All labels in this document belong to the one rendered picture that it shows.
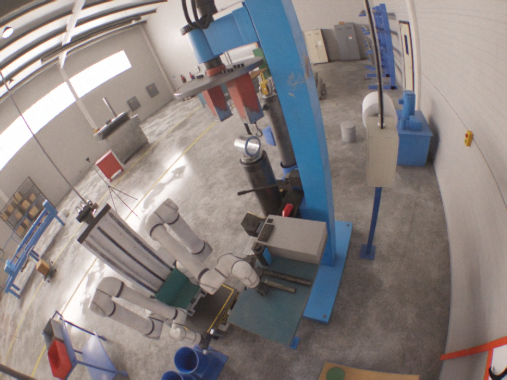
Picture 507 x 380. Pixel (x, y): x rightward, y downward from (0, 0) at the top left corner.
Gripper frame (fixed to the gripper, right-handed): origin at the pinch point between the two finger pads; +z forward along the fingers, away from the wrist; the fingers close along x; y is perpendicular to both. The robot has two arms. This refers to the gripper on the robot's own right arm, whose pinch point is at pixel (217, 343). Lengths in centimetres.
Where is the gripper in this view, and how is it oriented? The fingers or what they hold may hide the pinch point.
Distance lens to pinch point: 166.7
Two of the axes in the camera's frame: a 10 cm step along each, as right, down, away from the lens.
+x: -2.9, 7.8, -5.5
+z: 6.9, 5.7, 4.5
